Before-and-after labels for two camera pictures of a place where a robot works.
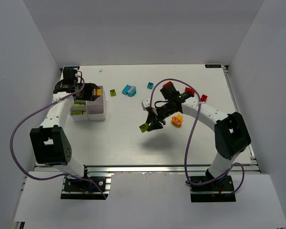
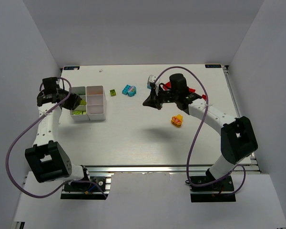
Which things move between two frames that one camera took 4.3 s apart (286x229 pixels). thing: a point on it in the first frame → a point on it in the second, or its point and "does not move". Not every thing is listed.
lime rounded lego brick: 144,127 → 83,102
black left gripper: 91,91 → 70,100
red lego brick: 189,89 does not move
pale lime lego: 78,112 does not move
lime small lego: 112,92 does not move
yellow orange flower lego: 177,120 does not move
